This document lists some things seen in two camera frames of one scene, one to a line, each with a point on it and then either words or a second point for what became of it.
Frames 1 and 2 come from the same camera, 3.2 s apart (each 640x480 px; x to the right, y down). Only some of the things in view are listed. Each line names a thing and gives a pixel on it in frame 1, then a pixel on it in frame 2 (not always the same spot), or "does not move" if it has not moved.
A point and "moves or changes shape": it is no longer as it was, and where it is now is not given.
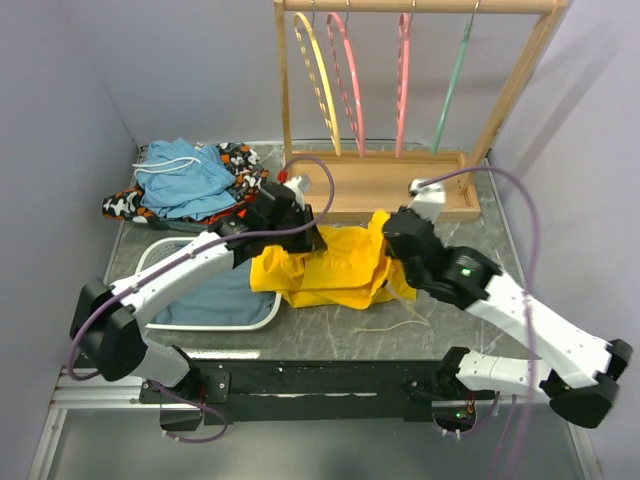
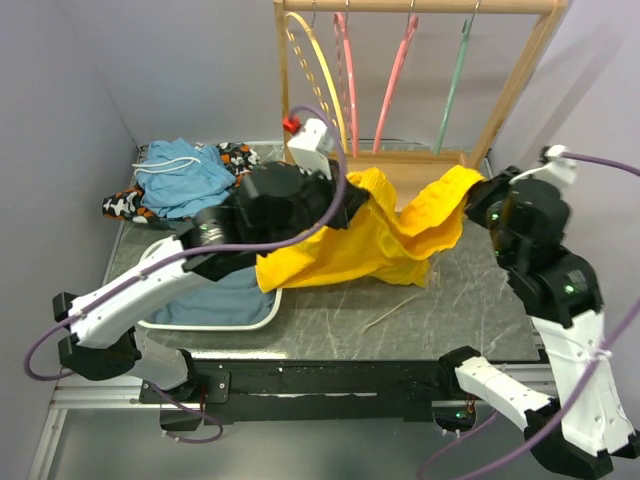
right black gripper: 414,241 -> 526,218
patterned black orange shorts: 244,168 does not move
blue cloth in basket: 226,299 does not move
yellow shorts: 356,271 moves or changes shape
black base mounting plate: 249,391 does not move
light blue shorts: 183,180 does not move
